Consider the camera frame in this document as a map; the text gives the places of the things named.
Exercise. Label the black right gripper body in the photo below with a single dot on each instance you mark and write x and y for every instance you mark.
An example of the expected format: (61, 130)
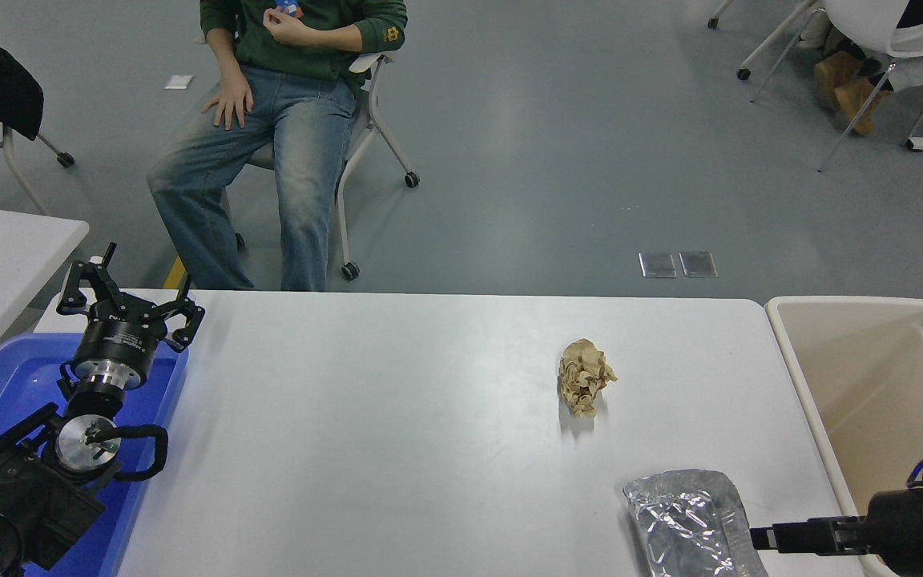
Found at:
(902, 529)

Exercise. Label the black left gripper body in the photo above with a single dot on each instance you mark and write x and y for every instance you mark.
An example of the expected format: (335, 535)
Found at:
(115, 340)

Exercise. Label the silver foil tray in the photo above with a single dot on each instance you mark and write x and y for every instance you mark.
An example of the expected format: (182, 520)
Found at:
(686, 521)

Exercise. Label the tan paper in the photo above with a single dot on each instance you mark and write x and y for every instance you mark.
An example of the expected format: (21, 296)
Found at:
(586, 377)

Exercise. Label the blue badge card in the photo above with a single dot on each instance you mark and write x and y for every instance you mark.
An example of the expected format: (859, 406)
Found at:
(288, 8)

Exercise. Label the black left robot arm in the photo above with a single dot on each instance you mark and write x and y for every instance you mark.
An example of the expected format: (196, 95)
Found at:
(21, 497)

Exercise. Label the person's right hand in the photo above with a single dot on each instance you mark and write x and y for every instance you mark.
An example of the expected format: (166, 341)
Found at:
(231, 100)

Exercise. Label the person's left hand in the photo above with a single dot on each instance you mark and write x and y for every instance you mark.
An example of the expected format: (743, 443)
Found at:
(285, 30)

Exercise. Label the blue plastic tray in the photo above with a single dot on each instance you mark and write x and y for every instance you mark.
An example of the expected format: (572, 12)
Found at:
(13, 377)

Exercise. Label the large pale plastic bin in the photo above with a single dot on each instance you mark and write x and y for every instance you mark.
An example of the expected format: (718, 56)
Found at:
(894, 401)

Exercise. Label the seated person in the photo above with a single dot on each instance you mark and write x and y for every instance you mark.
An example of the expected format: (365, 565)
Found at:
(301, 160)

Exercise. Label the white wheeled chair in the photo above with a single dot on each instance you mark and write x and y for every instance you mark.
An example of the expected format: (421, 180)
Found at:
(373, 120)

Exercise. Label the silver floor plate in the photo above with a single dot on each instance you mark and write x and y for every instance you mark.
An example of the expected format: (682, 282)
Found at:
(698, 264)
(658, 264)

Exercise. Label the person with tan boots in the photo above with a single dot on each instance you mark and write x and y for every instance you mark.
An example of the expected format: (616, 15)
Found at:
(846, 80)

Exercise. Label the white shell chair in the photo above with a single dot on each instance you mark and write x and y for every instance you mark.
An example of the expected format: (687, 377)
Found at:
(870, 20)

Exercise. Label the white wheeled frame legs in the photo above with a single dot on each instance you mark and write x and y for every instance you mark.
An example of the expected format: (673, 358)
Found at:
(743, 73)

